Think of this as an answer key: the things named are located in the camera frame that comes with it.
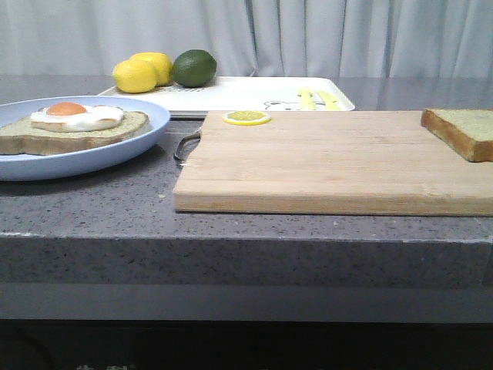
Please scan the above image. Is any light blue plate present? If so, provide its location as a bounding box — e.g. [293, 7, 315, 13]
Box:
[1, 96, 171, 181]

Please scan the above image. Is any bread slice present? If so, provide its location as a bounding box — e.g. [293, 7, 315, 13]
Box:
[1, 111, 150, 156]
[421, 109, 492, 163]

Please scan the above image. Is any white rectangular tray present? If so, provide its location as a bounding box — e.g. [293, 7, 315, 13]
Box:
[101, 76, 355, 119]

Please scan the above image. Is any lemon slice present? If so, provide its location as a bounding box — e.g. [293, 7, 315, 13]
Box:
[222, 110, 271, 126]

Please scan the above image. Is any wooden cutting board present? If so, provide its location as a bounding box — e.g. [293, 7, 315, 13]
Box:
[173, 111, 492, 216]

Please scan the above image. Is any yellow plastic fork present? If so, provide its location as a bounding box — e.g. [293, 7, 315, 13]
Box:
[297, 88, 316, 111]

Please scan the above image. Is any yellow plastic knife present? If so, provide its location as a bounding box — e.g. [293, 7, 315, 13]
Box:
[317, 90, 340, 111]

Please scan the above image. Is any green lime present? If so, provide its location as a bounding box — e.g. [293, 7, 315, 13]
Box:
[172, 49, 217, 88]

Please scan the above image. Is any rear yellow lemon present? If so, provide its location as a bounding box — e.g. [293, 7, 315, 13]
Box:
[130, 52, 173, 86]

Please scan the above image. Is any yellow lemon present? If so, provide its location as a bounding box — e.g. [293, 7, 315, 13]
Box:
[130, 52, 173, 86]
[112, 59, 158, 93]

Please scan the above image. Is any grey curtain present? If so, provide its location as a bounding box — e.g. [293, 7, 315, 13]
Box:
[1, 1, 492, 78]

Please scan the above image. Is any front yellow lemon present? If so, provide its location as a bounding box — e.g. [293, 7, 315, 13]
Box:
[112, 59, 158, 93]

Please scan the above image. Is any fried egg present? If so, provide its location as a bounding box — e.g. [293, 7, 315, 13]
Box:
[30, 102, 124, 132]

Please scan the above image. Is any metal cutting board handle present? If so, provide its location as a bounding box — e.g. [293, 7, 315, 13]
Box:
[173, 129, 202, 163]

